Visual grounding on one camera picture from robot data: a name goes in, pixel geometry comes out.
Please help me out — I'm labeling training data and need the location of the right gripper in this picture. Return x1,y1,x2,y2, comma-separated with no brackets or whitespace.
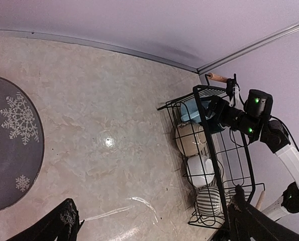
205,96,236,126

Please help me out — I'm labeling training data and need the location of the striped small bowl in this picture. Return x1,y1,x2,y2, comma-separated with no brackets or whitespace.
196,186,222,216

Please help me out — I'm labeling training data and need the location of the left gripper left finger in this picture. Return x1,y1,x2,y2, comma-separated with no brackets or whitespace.
9,198,79,241

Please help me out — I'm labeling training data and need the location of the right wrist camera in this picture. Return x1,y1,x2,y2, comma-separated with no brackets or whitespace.
226,73,240,107

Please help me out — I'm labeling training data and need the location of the black wire dish rack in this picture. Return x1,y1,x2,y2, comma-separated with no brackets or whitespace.
160,83,259,230

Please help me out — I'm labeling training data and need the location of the white ceramic bowl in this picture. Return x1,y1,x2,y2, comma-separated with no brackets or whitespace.
186,155,215,188

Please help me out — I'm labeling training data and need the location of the right aluminium corner post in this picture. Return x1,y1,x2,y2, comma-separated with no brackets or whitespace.
197,22,299,75

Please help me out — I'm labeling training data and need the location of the near wooden rack handle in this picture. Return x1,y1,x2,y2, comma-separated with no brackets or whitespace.
255,190,265,210

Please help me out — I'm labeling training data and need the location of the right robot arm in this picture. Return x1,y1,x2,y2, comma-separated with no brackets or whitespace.
204,89,299,221

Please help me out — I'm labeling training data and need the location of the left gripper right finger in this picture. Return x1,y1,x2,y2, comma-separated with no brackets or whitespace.
212,184,299,240

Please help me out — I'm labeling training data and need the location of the light blue mug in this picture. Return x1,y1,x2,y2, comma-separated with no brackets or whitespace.
180,99,201,123

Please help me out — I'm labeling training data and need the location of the wooden rack handle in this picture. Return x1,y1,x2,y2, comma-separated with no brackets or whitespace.
207,72,228,83
255,190,265,210

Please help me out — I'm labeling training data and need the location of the beige ceramic bowl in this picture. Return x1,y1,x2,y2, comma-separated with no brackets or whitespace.
175,122,207,157

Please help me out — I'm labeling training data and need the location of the dark green mug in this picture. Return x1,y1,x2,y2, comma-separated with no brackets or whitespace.
207,118,226,134

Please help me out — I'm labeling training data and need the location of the grey deer pattern plate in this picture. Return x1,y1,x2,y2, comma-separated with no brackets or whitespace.
0,77,45,211

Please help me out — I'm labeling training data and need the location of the far wooden rack handle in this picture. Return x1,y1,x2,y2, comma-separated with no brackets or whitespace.
207,72,228,83

